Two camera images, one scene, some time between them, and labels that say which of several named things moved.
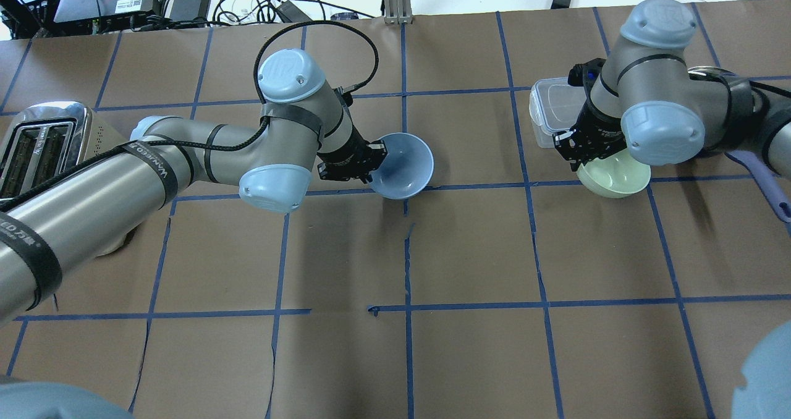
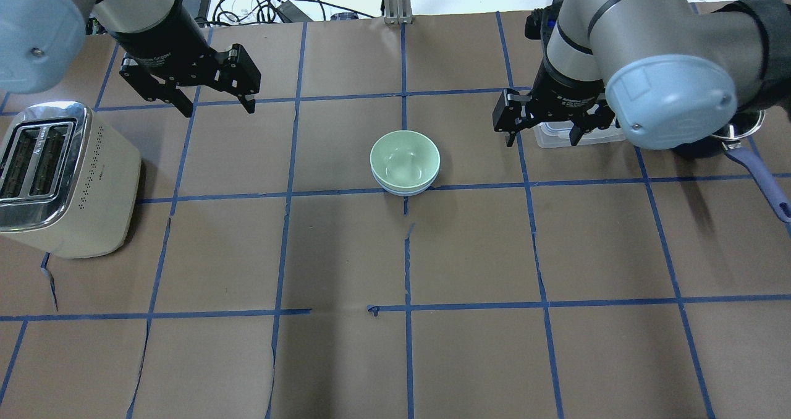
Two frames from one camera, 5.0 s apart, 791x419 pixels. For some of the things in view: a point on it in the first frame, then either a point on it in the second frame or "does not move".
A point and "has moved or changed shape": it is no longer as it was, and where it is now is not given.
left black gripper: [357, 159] to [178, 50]
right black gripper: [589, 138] to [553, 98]
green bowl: [615, 175] to [405, 160]
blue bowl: [407, 169] has moved or changed shape
